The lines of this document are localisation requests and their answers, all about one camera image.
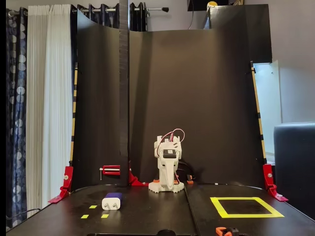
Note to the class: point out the blue white charger block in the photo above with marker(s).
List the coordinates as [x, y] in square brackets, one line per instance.
[112, 204]

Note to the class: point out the black divider bar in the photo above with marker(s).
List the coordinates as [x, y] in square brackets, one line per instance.
[190, 211]

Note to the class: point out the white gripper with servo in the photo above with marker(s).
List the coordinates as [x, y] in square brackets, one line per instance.
[165, 164]

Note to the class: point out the black wall box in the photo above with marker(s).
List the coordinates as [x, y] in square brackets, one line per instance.
[199, 5]

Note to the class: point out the black curved backdrop board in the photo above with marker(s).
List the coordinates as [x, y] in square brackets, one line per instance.
[197, 98]

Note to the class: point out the yellow tape square outline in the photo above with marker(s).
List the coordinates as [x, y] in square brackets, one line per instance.
[246, 215]

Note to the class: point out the yellow round ball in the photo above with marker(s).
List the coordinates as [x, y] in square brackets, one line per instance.
[212, 4]

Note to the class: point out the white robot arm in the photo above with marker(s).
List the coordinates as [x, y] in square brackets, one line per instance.
[157, 188]

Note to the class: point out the red pole base bracket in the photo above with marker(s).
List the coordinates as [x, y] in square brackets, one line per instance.
[135, 180]

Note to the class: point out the yellow black striped stick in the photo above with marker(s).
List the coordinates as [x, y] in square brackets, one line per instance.
[74, 98]
[258, 108]

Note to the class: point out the red table clamp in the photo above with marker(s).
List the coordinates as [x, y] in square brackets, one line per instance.
[268, 174]
[67, 177]

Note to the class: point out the silver curtain rod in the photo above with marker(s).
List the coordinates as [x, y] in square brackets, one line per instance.
[155, 9]

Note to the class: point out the white pleated curtain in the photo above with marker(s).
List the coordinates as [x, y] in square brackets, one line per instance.
[49, 98]

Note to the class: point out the dark blue patterned curtain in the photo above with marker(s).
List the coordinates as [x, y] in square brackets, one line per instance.
[16, 98]
[110, 19]

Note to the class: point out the orange black spring clamp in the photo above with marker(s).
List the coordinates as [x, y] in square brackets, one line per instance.
[220, 231]
[189, 182]

